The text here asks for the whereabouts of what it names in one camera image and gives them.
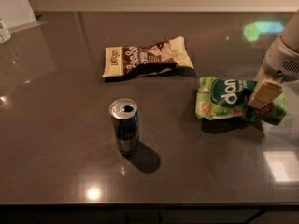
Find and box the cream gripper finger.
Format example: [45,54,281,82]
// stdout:
[248,79,284,109]
[254,65,267,82]

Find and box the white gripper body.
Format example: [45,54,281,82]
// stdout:
[263,35,299,82]

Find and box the green rice chip bag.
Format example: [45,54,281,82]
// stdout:
[195,77,287,125]

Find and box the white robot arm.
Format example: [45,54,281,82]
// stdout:
[248,11,299,109]

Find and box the brown and cream chip bag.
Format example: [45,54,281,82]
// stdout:
[102,36,193,77]

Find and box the redbull can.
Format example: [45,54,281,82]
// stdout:
[109,98,139,156]

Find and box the white bottle with label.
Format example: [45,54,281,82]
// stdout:
[0,18,12,44]

